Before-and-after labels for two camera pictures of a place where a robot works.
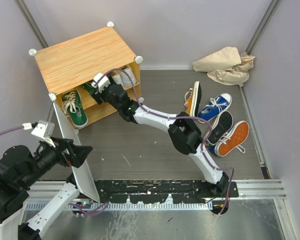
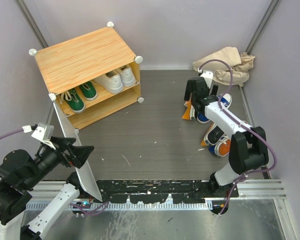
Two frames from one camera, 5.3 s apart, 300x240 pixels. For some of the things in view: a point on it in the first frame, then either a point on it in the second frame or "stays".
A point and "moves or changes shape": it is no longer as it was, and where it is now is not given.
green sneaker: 73,107 moves or changes shape
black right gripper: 97,95 to 187,94
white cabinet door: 83,180 stays
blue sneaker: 217,104 stays
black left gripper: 80,152 stays
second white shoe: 125,80 stays
